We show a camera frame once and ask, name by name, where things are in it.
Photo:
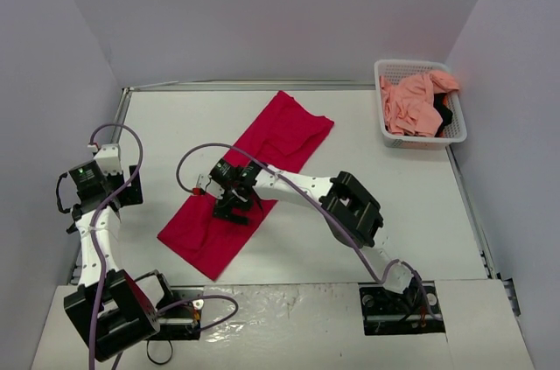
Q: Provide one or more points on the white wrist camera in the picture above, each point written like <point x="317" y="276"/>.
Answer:
<point x="206" y="185"/>
<point x="108" y="158"/>

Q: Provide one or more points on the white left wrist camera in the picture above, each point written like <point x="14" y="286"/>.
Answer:
<point x="108" y="158"/>

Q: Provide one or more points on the red t-shirt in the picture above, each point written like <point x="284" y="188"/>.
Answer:
<point x="208" y="233"/>

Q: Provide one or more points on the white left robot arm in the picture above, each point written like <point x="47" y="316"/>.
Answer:
<point x="109" y="309"/>

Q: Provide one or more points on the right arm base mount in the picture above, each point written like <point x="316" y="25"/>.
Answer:
<point x="385" y="313"/>

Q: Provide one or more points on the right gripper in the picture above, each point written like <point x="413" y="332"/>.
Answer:
<point x="236" y="202"/>

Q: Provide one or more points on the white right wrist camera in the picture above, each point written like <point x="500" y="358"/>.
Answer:
<point x="206" y="185"/>

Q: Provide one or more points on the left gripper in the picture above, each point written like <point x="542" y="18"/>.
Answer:
<point x="132" y="186"/>

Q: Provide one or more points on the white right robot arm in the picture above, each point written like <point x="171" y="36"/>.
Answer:
<point x="353" y="215"/>

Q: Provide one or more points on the salmon pink t-shirt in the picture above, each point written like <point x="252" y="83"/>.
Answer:
<point x="408" y="105"/>

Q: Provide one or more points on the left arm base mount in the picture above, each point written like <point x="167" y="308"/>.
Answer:
<point x="183" y="321"/>

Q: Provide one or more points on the black garment in basket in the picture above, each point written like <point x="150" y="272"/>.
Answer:
<point x="445" y="114"/>

